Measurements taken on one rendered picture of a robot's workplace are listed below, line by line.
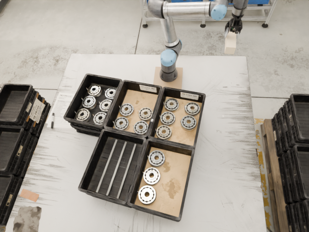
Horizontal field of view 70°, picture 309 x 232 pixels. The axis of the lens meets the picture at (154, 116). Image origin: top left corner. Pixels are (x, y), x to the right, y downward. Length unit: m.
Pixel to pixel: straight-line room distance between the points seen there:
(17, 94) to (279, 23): 3.34
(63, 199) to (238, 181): 1.15
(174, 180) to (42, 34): 3.16
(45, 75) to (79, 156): 1.82
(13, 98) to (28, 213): 1.24
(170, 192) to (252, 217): 0.51
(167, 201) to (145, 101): 0.70
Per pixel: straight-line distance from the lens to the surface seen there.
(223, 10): 1.32
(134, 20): 3.60
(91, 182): 1.47
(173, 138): 1.46
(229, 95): 1.82
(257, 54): 3.17
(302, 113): 2.19
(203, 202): 1.50
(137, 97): 1.64
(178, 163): 1.40
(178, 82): 1.82
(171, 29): 1.68
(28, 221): 1.75
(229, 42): 1.60
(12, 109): 2.50
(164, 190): 1.37
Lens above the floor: 2.18
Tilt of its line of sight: 61 degrees down
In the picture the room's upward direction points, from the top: 11 degrees counter-clockwise
